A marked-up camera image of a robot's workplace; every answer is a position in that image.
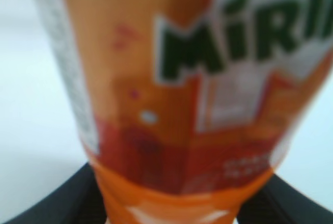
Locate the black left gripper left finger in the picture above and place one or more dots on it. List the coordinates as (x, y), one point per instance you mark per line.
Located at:
(78, 200)

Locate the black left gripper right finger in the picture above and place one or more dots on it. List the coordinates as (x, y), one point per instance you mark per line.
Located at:
(279, 203)

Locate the orange soda plastic bottle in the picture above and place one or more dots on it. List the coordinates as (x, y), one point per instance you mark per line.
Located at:
(185, 108)

